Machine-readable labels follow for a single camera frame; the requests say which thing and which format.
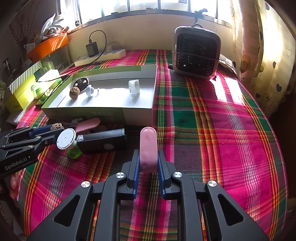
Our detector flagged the white-topped green spool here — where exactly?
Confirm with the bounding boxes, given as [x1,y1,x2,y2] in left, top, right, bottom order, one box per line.
[57,128,82,159]

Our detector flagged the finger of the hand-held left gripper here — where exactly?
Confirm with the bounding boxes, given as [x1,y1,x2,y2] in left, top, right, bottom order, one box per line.
[0,125,59,149]
[0,136,58,163]

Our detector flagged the crumpled packaging pile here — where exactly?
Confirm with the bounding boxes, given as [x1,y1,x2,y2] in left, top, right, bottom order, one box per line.
[42,13,70,35]

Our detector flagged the black charger cable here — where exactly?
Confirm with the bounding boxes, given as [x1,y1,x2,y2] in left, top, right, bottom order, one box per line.
[88,31,107,64]

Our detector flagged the white ribbed round container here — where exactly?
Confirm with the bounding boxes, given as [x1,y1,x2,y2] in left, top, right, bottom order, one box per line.
[128,79,140,95]

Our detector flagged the grey portable fan heater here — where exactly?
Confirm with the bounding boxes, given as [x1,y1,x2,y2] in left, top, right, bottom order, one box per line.
[172,25,221,80]

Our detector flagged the black window hook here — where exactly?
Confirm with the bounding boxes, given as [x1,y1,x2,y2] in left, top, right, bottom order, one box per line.
[193,9,208,26]

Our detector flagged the white power strip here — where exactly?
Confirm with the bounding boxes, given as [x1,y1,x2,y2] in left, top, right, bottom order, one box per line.
[74,49,126,67]

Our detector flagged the white egg-shaped gadget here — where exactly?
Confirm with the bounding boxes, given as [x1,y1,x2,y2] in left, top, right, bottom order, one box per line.
[85,85,100,96]

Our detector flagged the black charger adapter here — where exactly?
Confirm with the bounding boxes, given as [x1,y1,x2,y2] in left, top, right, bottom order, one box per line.
[86,40,99,57]

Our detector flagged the striped white box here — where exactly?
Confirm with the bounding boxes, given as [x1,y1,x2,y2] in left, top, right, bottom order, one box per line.
[8,62,42,91]

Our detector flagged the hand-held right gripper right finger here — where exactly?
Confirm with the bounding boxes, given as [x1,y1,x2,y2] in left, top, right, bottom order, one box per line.
[158,149,270,241]

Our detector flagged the grey-green cardboard box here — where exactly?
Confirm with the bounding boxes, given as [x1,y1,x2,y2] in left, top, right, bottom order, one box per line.
[42,65,158,127]

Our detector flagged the plastic bag with green bottles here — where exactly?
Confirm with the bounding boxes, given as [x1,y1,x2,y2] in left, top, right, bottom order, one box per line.
[30,82,63,98]

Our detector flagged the black round disc with holes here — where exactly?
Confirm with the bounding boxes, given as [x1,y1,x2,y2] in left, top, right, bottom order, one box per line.
[73,77,90,86]

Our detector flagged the pink silicone holder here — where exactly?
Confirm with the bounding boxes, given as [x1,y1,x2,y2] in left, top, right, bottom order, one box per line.
[75,118,101,134]

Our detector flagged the heart-print curtain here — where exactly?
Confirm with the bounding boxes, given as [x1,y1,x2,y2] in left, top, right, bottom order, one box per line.
[231,0,294,116]

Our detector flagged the black flashlight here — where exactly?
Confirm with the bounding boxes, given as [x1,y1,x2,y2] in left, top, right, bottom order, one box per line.
[76,128,127,154]

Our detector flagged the person's left hand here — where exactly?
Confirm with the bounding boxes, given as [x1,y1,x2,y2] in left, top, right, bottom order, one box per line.
[9,171,21,200]

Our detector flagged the yellow-green box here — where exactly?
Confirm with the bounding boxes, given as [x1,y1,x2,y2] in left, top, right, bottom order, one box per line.
[5,74,42,110]

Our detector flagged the orange tray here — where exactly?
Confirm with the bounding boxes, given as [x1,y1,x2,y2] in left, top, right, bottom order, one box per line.
[26,32,69,61]

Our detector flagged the plaid tablecloth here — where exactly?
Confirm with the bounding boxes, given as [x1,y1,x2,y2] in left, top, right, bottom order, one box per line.
[17,49,288,241]

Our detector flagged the pink rounded case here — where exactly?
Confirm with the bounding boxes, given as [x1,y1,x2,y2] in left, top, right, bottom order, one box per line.
[140,127,158,173]

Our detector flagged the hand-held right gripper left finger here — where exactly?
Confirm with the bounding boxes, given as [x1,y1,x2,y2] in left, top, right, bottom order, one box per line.
[26,149,141,241]

